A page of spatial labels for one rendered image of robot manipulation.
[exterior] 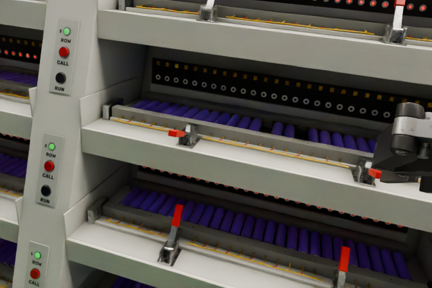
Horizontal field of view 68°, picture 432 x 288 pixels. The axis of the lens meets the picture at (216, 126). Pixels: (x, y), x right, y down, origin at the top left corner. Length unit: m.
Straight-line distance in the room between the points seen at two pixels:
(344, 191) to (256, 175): 0.12
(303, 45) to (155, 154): 0.28
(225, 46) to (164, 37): 0.10
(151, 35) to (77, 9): 0.13
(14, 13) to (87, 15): 0.15
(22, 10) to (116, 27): 0.18
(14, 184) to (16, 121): 0.16
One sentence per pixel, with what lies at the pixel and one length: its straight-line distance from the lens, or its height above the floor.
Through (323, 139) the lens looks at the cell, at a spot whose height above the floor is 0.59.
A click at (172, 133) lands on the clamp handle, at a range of 0.44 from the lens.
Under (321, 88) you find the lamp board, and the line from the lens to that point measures 0.63.
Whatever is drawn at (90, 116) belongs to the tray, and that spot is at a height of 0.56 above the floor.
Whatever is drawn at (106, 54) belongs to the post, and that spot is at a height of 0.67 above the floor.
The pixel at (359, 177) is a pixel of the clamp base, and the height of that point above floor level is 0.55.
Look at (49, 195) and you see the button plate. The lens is 0.63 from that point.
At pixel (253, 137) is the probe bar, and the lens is 0.52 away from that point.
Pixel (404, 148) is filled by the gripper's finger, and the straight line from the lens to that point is 0.18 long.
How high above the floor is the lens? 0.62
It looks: 5 degrees down
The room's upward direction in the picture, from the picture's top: 10 degrees clockwise
